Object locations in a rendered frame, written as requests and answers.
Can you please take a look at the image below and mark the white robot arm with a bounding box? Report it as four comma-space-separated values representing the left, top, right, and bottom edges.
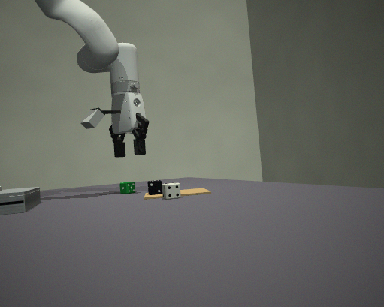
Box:
35, 0, 140, 129

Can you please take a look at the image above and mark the tan flat mat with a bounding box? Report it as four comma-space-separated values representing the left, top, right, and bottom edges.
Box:
144, 188, 211, 200

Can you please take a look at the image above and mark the green die with white pips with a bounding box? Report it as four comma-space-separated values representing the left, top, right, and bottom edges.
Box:
120, 182, 135, 194

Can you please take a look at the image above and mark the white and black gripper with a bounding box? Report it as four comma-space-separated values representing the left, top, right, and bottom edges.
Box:
109, 92, 149, 158

